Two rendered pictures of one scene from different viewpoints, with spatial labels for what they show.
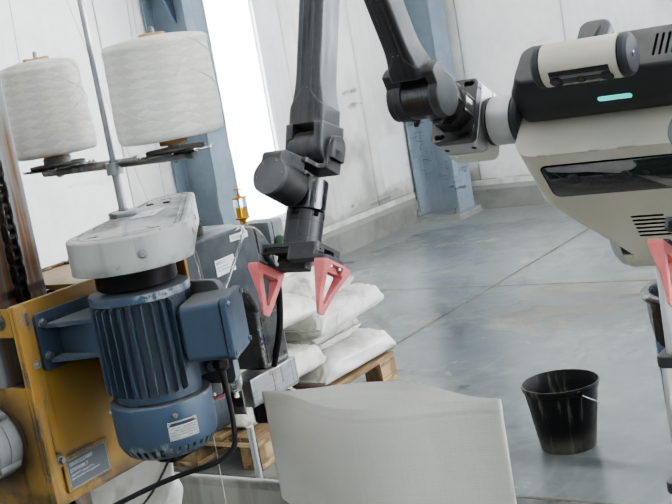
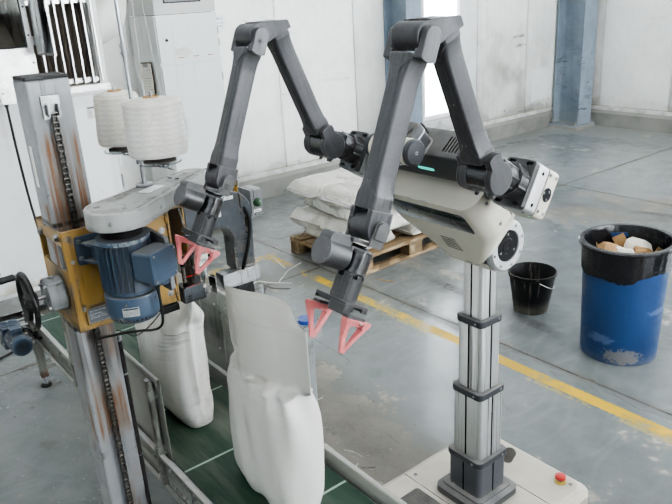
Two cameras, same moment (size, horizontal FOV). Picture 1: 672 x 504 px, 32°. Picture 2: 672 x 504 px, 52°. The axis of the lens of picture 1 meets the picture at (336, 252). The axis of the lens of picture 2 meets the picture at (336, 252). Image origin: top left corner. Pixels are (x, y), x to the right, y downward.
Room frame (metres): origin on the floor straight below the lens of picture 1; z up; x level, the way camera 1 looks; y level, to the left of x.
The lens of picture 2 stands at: (0.12, -0.83, 1.91)
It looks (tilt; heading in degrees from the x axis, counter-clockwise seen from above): 20 degrees down; 18
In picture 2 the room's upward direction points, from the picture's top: 3 degrees counter-clockwise
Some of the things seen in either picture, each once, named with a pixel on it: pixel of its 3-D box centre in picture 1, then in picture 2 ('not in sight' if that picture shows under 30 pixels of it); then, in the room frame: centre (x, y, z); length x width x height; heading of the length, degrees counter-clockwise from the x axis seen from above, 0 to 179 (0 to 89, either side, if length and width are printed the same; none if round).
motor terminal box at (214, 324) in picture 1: (217, 331); (155, 267); (1.65, 0.19, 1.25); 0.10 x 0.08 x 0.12; 170
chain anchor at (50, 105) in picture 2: not in sight; (52, 107); (1.71, 0.47, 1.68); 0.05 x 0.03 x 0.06; 145
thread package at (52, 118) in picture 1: (45, 107); (118, 117); (1.94, 0.43, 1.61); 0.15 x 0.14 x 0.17; 55
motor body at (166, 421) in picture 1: (155, 367); (129, 276); (1.67, 0.29, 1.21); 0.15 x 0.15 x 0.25
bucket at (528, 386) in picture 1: (564, 413); (531, 289); (4.25, -0.76, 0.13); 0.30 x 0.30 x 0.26
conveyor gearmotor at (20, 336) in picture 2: not in sight; (18, 335); (2.71, 1.78, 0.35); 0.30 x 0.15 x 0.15; 55
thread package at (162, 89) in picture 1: (162, 89); (155, 127); (1.80, 0.22, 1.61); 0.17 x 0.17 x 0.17
